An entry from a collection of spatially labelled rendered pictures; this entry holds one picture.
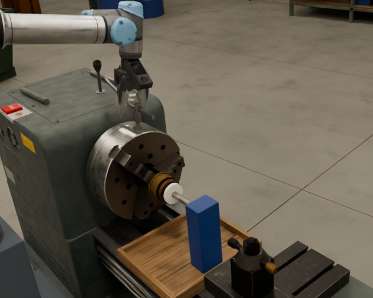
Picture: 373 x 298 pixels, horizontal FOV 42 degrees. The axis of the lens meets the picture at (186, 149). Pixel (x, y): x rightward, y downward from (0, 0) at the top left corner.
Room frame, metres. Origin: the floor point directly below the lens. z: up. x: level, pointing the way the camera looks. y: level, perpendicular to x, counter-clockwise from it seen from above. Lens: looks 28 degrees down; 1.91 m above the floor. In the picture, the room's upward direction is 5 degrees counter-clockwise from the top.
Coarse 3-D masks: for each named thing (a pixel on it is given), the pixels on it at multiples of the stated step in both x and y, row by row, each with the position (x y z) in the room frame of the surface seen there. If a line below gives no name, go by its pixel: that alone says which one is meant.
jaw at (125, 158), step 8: (112, 152) 1.37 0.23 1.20; (120, 152) 1.36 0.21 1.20; (120, 160) 1.34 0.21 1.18; (128, 160) 1.32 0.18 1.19; (136, 160) 1.34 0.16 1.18; (128, 168) 1.32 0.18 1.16; (136, 168) 1.34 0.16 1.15; (144, 168) 1.33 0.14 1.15; (144, 176) 1.33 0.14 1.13; (152, 176) 1.32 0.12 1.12
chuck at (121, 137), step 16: (128, 128) 1.45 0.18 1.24; (144, 128) 1.45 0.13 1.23; (112, 144) 1.39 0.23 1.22; (128, 144) 1.37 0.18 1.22; (144, 144) 1.41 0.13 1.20; (160, 144) 1.45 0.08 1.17; (176, 144) 1.48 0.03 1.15; (96, 160) 1.38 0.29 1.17; (112, 160) 1.34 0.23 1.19; (144, 160) 1.40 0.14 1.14; (160, 160) 1.44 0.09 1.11; (96, 176) 1.36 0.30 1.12; (112, 176) 1.33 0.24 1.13; (128, 176) 1.36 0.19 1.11; (176, 176) 1.48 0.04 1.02; (96, 192) 1.36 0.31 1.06; (112, 192) 1.32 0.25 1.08; (128, 192) 1.36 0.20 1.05; (112, 208) 1.32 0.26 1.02; (128, 208) 1.35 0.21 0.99
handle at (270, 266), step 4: (260, 260) 0.87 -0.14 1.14; (264, 260) 0.86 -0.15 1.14; (264, 264) 0.85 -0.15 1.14; (268, 264) 0.85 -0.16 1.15; (272, 264) 0.84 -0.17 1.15; (268, 268) 0.84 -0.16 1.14; (272, 268) 0.83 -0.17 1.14; (276, 268) 0.84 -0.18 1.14; (268, 272) 0.84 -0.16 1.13; (272, 272) 0.83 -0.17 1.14; (276, 272) 0.84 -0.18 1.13
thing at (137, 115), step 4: (136, 104) 1.45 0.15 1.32; (140, 104) 1.46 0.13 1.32; (136, 108) 1.45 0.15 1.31; (140, 108) 1.45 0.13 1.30; (136, 112) 1.45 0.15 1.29; (136, 116) 1.45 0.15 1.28; (140, 116) 1.45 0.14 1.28; (136, 120) 1.44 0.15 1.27; (140, 120) 1.45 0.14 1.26; (136, 124) 1.45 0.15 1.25; (136, 128) 1.45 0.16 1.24
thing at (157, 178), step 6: (156, 174) 1.33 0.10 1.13; (162, 174) 1.33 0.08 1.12; (168, 174) 1.35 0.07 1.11; (150, 180) 1.32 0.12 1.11; (156, 180) 1.31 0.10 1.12; (162, 180) 1.30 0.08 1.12; (168, 180) 1.30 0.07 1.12; (174, 180) 1.30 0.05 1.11; (150, 186) 1.31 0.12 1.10; (156, 186) 1.29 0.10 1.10; (162, 186) 1.28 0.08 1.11; (150, 192) 1.31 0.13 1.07; (156, 192) 1.29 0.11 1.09; (162, 192) 1.27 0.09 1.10; (156, 198) 1.29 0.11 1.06; (162, 198) 1.27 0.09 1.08
